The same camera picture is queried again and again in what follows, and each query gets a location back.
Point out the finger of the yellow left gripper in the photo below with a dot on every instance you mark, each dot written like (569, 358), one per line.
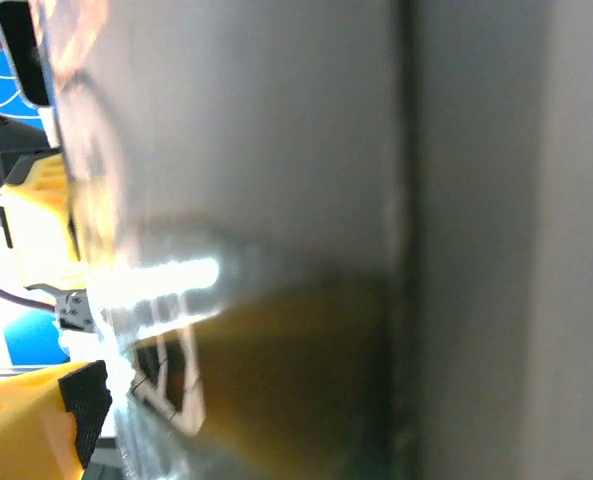
(41, 225)

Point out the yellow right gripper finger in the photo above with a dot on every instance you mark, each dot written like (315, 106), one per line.
(21, 430)

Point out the grey metal panel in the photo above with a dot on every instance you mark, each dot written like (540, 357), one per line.
(276, 150)

